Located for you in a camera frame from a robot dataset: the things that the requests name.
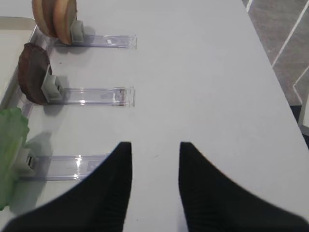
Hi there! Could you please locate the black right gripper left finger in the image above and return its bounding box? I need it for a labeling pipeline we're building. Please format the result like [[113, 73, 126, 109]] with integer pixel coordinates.
[[3, 142, 132, 232]]

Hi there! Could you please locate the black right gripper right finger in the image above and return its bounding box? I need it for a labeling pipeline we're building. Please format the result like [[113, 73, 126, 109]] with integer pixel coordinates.
[[178, 142, 309, 232]]

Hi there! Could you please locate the clear track lettuce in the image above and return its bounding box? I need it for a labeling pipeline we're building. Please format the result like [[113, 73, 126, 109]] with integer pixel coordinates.
[[20, 154, 114, 181]]

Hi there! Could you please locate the grey pusher block lettuce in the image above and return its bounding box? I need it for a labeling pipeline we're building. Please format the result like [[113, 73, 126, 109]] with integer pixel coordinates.
[[14, 147, 37, 176]]

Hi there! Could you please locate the standing green lettuce leaf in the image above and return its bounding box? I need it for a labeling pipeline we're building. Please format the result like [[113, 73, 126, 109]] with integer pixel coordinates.
[[0, 107, 29, 210]]

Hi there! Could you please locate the standing brown meat patty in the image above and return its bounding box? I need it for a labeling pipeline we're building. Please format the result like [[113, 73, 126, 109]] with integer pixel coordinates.
[[18, 43, 52, 105]]

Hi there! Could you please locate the clear track patty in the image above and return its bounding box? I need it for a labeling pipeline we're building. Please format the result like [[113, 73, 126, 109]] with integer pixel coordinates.
[[52, 87, 135, 107]]

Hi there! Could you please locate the grey pusher block patty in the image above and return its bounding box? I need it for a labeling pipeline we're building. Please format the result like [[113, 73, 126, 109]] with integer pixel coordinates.
[[41, 72, 63, 103]]

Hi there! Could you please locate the clear track bun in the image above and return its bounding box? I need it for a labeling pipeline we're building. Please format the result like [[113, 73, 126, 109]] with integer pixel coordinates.
[[52, 35, 137, 49]]

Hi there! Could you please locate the grey pusher block bun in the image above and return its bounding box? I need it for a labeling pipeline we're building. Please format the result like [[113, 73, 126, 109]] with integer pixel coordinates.
[[70, 20, 84, 43]]

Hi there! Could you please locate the white rectangular tray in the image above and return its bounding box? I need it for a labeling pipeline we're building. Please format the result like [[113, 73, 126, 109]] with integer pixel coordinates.
[[0, 16, 36, 108]]

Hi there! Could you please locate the sesame bun near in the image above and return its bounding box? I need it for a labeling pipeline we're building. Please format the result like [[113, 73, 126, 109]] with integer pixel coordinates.
[[53, 0, 77, 45]]

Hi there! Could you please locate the sesame bun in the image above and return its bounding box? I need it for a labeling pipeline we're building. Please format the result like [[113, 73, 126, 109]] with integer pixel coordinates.
[[31, 0, 57, 38], [53, 0, 77, 45]]

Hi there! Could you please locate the sesame bun far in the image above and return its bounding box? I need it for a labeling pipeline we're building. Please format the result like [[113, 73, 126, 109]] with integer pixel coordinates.
[[31, 0, 57, 38]]

